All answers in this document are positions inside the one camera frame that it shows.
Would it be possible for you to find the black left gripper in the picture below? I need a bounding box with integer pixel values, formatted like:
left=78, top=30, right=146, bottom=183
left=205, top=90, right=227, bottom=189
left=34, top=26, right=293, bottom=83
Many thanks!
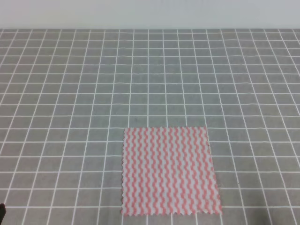
left=0, top=203, right=6, bottom=222

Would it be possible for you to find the pink white wavy striped towel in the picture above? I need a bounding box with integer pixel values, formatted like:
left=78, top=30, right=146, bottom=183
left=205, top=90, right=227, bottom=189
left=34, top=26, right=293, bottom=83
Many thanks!
left=121, top=127, right=222, bottom=216

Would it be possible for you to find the grey grid tablecloth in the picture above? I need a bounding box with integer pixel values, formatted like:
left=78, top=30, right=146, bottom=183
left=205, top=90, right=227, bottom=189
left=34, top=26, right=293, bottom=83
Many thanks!
left=0, top=29, right=300, bottom=225

